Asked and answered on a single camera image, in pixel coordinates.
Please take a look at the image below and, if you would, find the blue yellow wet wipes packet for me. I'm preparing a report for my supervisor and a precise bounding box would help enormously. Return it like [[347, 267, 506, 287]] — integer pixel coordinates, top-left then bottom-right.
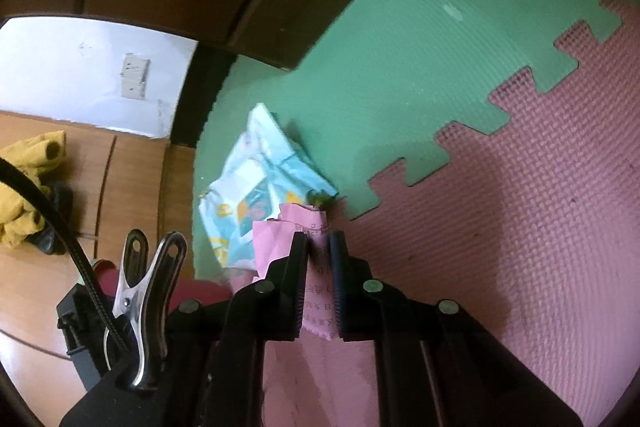
[[198, 103, 341, 280]]

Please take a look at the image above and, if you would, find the green foam mat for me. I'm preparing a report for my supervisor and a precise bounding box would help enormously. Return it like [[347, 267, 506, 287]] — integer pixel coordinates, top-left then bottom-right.
[[192, 0, 640, 280]]

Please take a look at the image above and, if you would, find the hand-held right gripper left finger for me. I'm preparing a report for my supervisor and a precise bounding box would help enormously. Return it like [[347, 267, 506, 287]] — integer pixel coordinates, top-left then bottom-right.
[[60, 231, 311, 427]]

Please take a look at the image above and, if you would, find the black object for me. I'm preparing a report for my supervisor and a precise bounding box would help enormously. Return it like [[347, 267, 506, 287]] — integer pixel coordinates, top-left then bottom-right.
[[30, 182, 76, 255]]

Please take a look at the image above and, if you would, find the metal spring clip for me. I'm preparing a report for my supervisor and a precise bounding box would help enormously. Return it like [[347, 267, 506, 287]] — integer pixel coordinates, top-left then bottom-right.
[[102, 229, 188, 390]]

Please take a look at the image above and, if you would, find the black braided cable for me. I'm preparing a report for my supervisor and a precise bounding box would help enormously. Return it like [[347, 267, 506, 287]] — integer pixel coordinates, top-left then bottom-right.
[[0, 157, 126, 348]]

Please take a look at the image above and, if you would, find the red bucket with green rim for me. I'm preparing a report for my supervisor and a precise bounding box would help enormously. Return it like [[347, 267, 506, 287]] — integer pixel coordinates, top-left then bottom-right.
[[92, 259, 236, 308]]

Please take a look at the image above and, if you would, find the pink paper note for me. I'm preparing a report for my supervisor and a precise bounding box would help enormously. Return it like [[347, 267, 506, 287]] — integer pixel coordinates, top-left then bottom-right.
[[251, 203, 341, 342]]

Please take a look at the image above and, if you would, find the light wooden wardrobe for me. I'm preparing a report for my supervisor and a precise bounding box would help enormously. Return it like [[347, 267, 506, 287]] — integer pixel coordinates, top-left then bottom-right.
[[0, 109, 201, 408]]

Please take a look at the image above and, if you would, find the white wall socket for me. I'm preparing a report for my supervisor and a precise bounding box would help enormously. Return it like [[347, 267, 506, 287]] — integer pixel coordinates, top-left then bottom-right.
[[121, 77, 147, 100], [124, 53, 152, 78]]

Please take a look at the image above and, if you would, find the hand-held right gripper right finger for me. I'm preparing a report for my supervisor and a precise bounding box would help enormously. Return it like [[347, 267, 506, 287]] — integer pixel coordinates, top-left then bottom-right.
[[327, 231, 583, 427]]

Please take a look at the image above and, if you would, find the yellow cloth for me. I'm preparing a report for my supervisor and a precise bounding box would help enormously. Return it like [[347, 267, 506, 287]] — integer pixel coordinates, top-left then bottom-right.
[[0, 131, 68, 250]]

